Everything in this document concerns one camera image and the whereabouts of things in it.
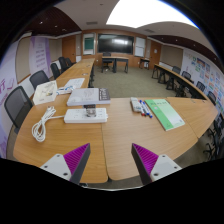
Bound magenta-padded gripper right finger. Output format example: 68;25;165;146
131;143;183;186

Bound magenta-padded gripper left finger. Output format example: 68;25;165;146
39;143;92;186

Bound white power strip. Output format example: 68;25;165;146
63;107;109;124

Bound red whiteboard marker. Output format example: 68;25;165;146
137;101;146;117

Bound green booklet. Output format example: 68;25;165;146
144;98;186;132

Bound white remote control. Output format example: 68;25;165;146
130;97;143;113

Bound white book with maroon spine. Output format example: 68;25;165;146
66;87;111;107

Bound blue and white packet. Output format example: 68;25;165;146
55;85;75;96

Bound white cardboard box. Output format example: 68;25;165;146
32;80;58;106

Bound white paper sheet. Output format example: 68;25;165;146
63;77;86;90

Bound long wooden table row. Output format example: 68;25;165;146
152;63;208;100

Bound small wooden side table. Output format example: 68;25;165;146
139;57;151;70

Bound dark-legged wooden desk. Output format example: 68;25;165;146
101;55;130;74

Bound brown wooden door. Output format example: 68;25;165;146
61;34;77;64
148;39;162;70

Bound black desk chair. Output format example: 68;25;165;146
101;51;113;71

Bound bright ceiling light panel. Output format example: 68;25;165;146
105;0;199;29

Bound white coiled power cable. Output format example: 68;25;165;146
31;105;66;143

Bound colourful wall posters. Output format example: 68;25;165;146
189;56;224;114

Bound purple wall banner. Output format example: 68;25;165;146
29;35;53;79

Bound white wall whiteboard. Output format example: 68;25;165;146
134;36;147;58

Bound green wall board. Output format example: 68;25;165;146
82;33;96;56

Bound black wall screen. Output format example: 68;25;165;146
97;33;135;55

